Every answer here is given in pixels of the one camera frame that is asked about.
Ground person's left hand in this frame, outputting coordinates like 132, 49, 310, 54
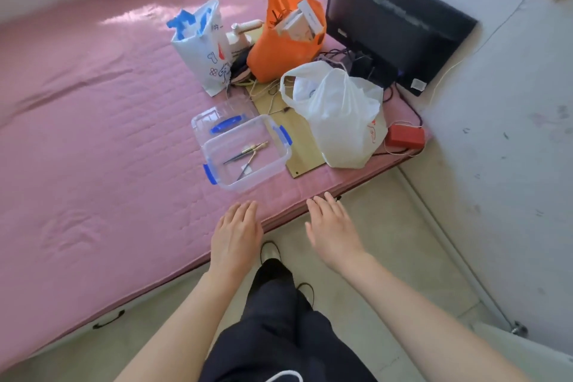
208, 200, 264, 282

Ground person's right hand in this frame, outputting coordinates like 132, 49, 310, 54
305, 191, 368, 275

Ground clear storage box blue handle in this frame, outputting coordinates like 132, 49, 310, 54
201, 114, 294, 193

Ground bundle of makeup brushes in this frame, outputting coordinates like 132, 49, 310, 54
223, 141, 269, 181

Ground clear box lid blue handle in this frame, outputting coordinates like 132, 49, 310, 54
191, 99, 260, 145

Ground person's right forearm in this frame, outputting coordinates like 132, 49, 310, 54
342, 251, 531, 382

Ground person's left forearm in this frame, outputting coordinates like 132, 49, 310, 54
114, 269, 245, 382

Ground person's left shoe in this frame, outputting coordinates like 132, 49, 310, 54
260, 241, 282, 266

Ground person's shoe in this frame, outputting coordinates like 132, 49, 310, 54
260, 241, 282, 266
296, 282, 316, 306

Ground person's right shoe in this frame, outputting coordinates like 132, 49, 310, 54
296, 282, 316, 306

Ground person's black trousers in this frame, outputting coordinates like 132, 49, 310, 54
199, 258, 379, 382

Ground red rectangular box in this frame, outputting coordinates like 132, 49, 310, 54
384, 123, 426, 150

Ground white cardboard box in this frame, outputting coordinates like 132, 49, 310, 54
282, 10, 314, 42
297, 0, 325, 36

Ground white plastic bag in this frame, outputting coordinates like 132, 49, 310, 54
279, 60, 389, 170

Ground metal floor pipe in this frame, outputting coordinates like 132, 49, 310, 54
393, 167, 529, 338

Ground black device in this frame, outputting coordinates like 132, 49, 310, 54
349, 53, 399, 90

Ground pink quilted mat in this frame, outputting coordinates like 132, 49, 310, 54
0, 0, 433, 369

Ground dark fabric pouch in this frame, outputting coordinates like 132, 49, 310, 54
229, 48, 254, 78

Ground orange fabric bag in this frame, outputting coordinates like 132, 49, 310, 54
246, 0, 328, 84

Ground white printed paper bag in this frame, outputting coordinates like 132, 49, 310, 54
166, 0, 233, 97

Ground white round appliance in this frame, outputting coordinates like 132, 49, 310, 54
225, 19, 265, 58

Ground black flat monitor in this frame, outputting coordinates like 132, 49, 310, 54
325, 0, 478, 97

